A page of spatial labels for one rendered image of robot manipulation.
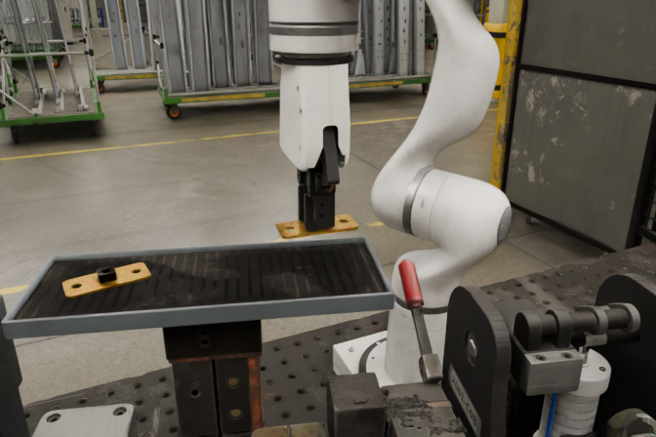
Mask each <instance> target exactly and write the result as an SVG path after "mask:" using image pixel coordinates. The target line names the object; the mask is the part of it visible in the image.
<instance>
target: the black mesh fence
mask: <svg viewBox="0 0 656 437"><path fill-rule="evenodd" d="M654 183H655V184H654ZM653 187H654V189H653ZM655 189H656V100H655V105H654V110H653V115H652V119H651V124H650V129H649V134H648V139H647V143H646V147H645V152H644V157H643V162H642V166H641V171H640V176H639V181H638V185H637V190H636V195H635V203H634V207H633V212H632V217H631V222H630V227H629V231H628V236H627V241H626V246H625V250H627V249H630V248H633V247H637V246H640V245H641V241H642V237H644V238H646V239H647V240H649V241H651V242H652V243H654V244H656V232H654V231H653V227H654V223H655V221H656V210H655V214H654V218H651V217H650V212H651V207H652V203H654V204H656V202H654V201H653V198H654V194H655ZM652 192H653V193H652ZM651 196H652V198H651ZM649 206H650V207H649ZM648 210H649V211H648ZM649 219H652V220H653V222H652V226H651V229H649V228H647V224H648V221H649Z"/></svg>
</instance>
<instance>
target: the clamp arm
mask: <svg viewBox="0 0 656 437"><path fill-rule="evenodd" d="M606 424H607V425H606V437H656V420H655V419H653V418H652V417H650V416H649V415H648V414H646V413H645V412H644V411H642V410H640V409H627V410H624V411H622V412H620V413H618V414H616V415H615V416H613V417H612V418H611V419H610V420H609V421H608V422H607V423H606Z"/></svg>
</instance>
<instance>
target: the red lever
mask: <svg viewBox="0 0 656 437"><path fill-rule="evenodd" d="M398 270H399V275H400V279H401V284H402V288H403V293H404V296H405V301H406V306H407V308H410V309H411V313H412V317H413V321H414V325H415V330H416V335H417V339H418V343H419V347H420V352H421V357H420V359H419V369H420V374H421V377H422V381H423V382H424V383H429V382H440V381H441V380H442V377H443V375H442V371H441V365H440V362H439V359H438V355H437V354H436V353H434V354H432V350H431V342H430V338H429V334H428V330H427V326H426V322H425V318H424V313H423V309H422V306H423V305H424V300H423V296H422V292H421V288H420V284H419V280H418V276H417V271H416V267H415V263H414V262H413V261H410V260H409V259H404V260H403V261H402V262H401V263H400V264H399V265H398Z"/></svg>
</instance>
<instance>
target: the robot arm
mask: <svg viewBox="0 0 656 437"><path fill-rule="evenodd" d="M474 1H475V0H426V2H427V4H428V6H429V8H430V12H431V14H432V16H433V19H434V22H435V25H436V29H437V35H438V45H437V53H436V58H435V63H434V68H433V73H432V77H431V81H430V88H429V92H428V96H427V99H426V102H425V105H424V107H423V110H422V112H421V114H420V116H419V118H418V120H417V122H416V124H415V126H414V128H413V130H412V131H411V133H410V135H409V136H408V137H407V139H406V140H405V141H404V143H403V144H402V145H400V147H399V148H398V149H397V150H396V152H395V153H394V154H393V155H392V156H391V158H390V159H389V160H388V162H387V163H386V165H385V166H384V167H383V169H382V170H381V171H380V172H379V174H378V176H377V178H376V180H375V182H374V185H373V188H372V191H371V206H372V210H373V212H374V214H375V216H376V217H377V219H378V220H379V221H380V222H382V223H383V224H385V225H386V226H388V227H390V228H392V229H395V230H397V231H400V232H403V233H406V234H409V235H412V236H415V237H418V238H421V239H424V240H427V241H430V242H433V243H435V244H437V245H438V246H439V247H440V248H437V249H427V250H418V251H412V252H408V253H406V254H404V255H402V256H401V257H400V258H399V259H398V260H397V262H396V264H395V266H394V270H393V274H392V281H391V286H392V288H393V290H394V292H395V295H394V309H390V310H389V322H388V333H387V340H386V341H384V342H382V343H380V344H379V345H377V346H376V347H375V348H374V349H373V350H372V351H371V353H370V354H369V356H368V359H367V363H366V373H375V374H376V377H377V379H378V382H379V385H380V387H381V386H384V385H394V384H403V383H413V382H423V381H422V377H421V374H420V369H419V359H420V357H421V352H420V347H419V343H418V339H417V335H416V330H415V325H414V321H413V317H412V313H411V309H410V308H407V306H406V301H405V296H404V293H403V288H402V284H401V279H400V275H399V270H398V265H399V264H400V263H401V262H402V261H403V260H404V259H409V260H410V261H413V262H414V263H415V267H416V271H417V276H418V280H419V284H420V288H421V292H422V296H423V300H424V305H423V306H422V309H423V313H424V318H425V322H426V326H427V330H428V334H429V338H430V346H431V350H432V354H434V353H436V354H437V355H438V359H439V362H440V365H441V371H442V364H443V353H444V342H445V332H446V319H447V310H448V302H449V299H450V296H451V294H452V291H453V290H454V289H455V288H457V287H458V286H461V282H462V279H463V276H464V274H465V273H466V271H467V270H468V269H469V268H470V267H471V266H473V265H474V264H475V263H477V262H478V261H480V260H481V259H483V258H485V257H486V256H487V255H489V254H490V253H491V252H493V251H494V250H495V249H496V248H497V247H498V246H499V245H500V244H501V243H502V241H503V240H505V238H506V236H507V234H508V232H509V230H510V228H511V226H512V225H511V223H512V215H513V212H512V209H511V205H510V202H509V200H508V198H507V196H506V195H505V194H504V192H502V191H501V190H500V189H499V188H497V187H496V186H494V185H492V184H489V183H487V182H484V181H481V180H478V179H472V178H468V177H464V176H461V175H457V174H453V173H449V172H445V171H441V170H438V169H435V168H434V167H433V163H434V160H435V158H436V156H437V155H438V153H439V152H440V151H441V150H442V149H444V148H445V147H447V146H449V145H451V144H453V143H455V142H457V141H460V140H462V139H465V138H466V137H468V136H469V135H470V134H472V133H473V132H474V131H475V130H476V129H477V128H478V126H479V125H480V124H481V122H482V121H483V119H484V117H485V115H486V113H487V110H488V108H489V105H490V102H491V100H492V97H493V93H494V89H495V85H496V81H497V76H498V72H499V66H500V53H499V50H498V46H497V44H496V42H495V40H494V39H493V37H492V36H491V35H490V33H489V32H488V31H487V30H486V29H485V27H484V26H483V25H482V24H481V22H480V21H479V20H478V19H477V17H476V15H475V14H474V10H473V3H474ZM359 4H360V0H268V17H269V44H270V49H271V50H272V51H275V52H280V53H281V54H280V55H276V56H275V62H277V63H282V67H281V80H280V146H281V149H282V151H283V152H284V153H285V154H286V156H287V157H288V158H289V159H290V160H291V161H292V163H293V164H294V165H295V166H296V167H297V176H298V183H299V184H304V185H298V218H299V220H300V221H304V222H305V229H306V230H308V231H310V230H317V229H324V228H332V227H334V226H335V193H336V184H339V183H340V174H339V167H340V168H343V167H344V166H345V165H346V164H347V163H348V161H349V144H350V120H349V80H348V68H347V63H351V62H353V60H354V55H351V54H348V52H353V51H357V50H358V48H359ZM316 162H317V163H316Z"/></svg>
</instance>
